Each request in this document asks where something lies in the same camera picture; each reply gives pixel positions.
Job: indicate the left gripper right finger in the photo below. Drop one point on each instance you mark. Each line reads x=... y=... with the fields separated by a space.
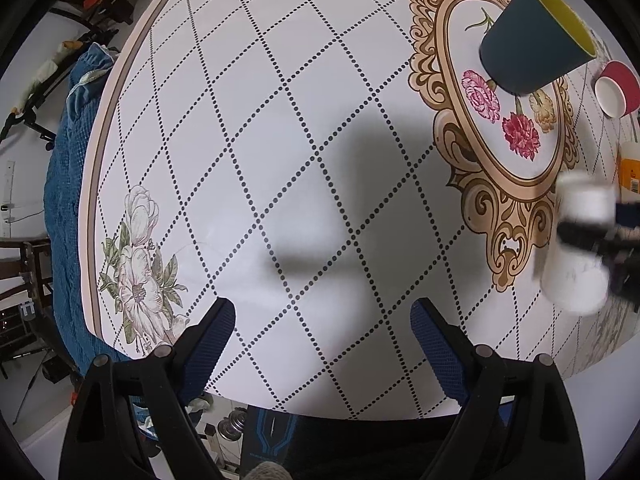
x=515 y=419

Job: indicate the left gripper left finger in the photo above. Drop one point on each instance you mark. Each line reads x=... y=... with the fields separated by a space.
x=102 y=439

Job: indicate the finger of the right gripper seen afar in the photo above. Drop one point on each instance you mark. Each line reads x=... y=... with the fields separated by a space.
x=616 y=246

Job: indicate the white paper cup with birds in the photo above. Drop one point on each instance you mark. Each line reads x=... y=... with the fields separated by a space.
x=574 y=277

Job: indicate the orange and white cup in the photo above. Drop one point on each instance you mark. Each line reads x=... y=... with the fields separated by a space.
x=629 y=171

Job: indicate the red ribbed paper cup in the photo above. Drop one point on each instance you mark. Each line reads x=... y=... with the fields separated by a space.
x=617 y=90

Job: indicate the dark green cup yellow inside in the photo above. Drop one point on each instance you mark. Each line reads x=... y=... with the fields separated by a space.
x=535 y=42

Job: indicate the blue knitted blanket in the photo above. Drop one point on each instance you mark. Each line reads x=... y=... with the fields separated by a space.
x=61 y=197

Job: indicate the black folded tripod stand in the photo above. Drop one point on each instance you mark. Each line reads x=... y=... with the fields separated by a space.
x=47 y=78

